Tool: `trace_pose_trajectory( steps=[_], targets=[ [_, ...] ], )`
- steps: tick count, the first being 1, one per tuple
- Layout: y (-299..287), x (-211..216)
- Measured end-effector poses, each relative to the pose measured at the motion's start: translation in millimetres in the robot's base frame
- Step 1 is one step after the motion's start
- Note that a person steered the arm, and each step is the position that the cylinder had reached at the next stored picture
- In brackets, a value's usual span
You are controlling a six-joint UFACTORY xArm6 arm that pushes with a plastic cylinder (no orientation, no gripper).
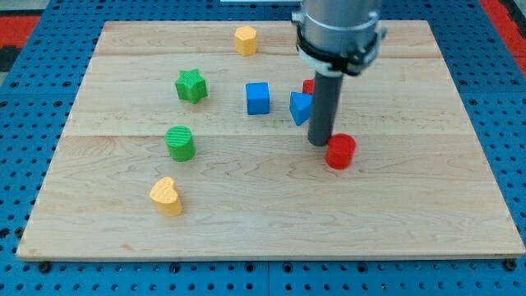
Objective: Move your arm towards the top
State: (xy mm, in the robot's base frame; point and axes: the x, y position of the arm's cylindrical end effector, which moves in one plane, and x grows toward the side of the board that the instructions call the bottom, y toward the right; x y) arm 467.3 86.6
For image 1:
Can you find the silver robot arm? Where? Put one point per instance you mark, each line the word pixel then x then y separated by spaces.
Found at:
pixel 338 37

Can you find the blue cube block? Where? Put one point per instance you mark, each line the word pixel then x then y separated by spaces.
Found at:
pixel 258 98

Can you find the blue triangle block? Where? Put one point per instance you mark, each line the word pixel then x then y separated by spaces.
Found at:
pixel 300 107

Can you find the wooden board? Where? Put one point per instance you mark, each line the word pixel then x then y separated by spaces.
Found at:
pixel 419 186

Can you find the red block behind rod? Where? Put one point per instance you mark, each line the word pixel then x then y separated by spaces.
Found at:
pixel 308 86

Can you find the red cylinder block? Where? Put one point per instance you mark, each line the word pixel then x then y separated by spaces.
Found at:
pixel 340 151

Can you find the green cylinder block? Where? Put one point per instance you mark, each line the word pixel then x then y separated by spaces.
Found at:
pixel 179 141

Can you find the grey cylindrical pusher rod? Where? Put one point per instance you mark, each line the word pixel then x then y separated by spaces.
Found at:
pixel 325 102

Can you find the green star block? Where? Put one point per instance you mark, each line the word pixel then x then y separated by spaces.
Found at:
pixel 191 86

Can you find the yellow heart block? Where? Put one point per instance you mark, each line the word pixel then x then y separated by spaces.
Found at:
pixel 165 197

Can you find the yellow hexagon block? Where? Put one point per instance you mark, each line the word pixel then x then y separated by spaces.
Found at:
pixel 246 41

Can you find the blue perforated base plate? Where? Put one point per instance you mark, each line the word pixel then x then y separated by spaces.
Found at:
pixel 39 90

